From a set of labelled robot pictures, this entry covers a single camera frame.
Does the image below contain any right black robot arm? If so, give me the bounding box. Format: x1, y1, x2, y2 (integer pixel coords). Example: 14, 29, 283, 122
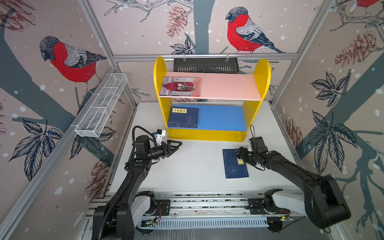
235, 137, 352, 229

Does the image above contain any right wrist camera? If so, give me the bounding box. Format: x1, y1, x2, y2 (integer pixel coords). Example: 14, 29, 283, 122
250, 137, 268, 154

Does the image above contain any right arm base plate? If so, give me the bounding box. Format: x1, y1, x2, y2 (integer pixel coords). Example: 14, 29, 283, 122
246, 198, 291, 215

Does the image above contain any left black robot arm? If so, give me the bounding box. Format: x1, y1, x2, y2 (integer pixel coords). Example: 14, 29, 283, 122
92, 135, 182, 240

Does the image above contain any aluminium mounting rail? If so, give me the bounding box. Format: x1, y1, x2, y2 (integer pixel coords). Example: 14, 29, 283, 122
85, 191, 335, 220

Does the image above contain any yellow pink blue shelf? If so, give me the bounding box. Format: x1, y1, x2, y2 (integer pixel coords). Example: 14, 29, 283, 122
154, 57, 272, 142

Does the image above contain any black mesh tray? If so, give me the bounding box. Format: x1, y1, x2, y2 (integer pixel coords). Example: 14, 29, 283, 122
174, 58, 239, 74

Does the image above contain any navy blue book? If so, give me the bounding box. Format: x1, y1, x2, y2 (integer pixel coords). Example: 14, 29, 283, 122
168, 107, 199, 129
223, 149, 249, 179

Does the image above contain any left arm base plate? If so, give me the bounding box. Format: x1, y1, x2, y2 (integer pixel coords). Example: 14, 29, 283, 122
143, 200, 171, 217

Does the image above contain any white wire mesh basket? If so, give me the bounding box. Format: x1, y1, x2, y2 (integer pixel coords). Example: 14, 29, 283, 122
75, 73, 128, 138

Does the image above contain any red illustrated book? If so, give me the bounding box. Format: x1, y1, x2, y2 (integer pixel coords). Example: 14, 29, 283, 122
160, 77, 201, 97

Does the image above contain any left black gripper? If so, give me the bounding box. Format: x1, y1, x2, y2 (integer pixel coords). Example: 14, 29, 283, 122
146, 140, 182, 160

